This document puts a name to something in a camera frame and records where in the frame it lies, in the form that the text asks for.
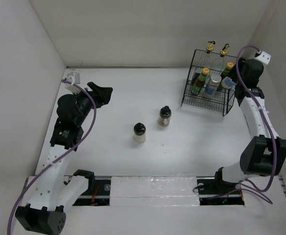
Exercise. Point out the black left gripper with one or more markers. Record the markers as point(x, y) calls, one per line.
point(101, 94)

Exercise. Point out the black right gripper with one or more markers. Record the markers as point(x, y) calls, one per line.
point(241, 64)

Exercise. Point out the yellow cap sauce bottle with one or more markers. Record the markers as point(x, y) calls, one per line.
point(224, 73)
point(200, 81)

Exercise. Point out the blue label silver cap jar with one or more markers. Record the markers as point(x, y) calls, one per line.
point(227, 83)

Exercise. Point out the glass oil bottle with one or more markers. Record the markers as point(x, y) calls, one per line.
point(219, 61)
point(206, 56)

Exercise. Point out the brown spice jar black cap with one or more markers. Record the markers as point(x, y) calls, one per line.
point(164, 116)

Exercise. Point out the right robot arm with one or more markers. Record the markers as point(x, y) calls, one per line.
point(266, 152)

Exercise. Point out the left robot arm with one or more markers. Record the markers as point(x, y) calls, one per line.
point(45, 212)

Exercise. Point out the white spice jar black cap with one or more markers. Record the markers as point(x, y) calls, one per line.
point(139, 132)

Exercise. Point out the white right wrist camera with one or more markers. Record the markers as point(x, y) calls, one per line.
point(263, 57)

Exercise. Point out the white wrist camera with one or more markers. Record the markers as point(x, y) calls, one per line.
point(263, 57)
point(72, 78)

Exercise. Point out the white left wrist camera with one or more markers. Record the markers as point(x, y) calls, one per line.
point(72, 78)

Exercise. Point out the black wire rack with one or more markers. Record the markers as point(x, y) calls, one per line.
point(220, 101)

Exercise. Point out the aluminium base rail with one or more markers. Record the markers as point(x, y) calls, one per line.
point(135, 191)

